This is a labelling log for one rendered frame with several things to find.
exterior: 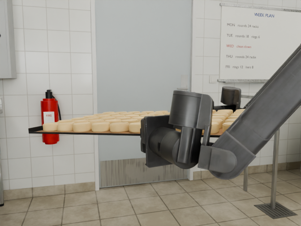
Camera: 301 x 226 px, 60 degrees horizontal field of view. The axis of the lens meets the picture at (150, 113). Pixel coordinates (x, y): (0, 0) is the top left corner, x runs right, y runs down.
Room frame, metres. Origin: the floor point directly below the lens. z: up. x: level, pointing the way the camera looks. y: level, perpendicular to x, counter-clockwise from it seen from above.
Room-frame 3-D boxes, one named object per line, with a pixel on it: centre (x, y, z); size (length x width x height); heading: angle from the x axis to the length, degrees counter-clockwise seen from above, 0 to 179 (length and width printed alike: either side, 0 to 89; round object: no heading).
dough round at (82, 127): (0.71, 0.19, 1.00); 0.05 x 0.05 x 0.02
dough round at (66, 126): (0.73, 0.24, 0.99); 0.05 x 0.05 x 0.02
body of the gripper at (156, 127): (0.50, -0.03, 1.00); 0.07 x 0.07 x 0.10; 22
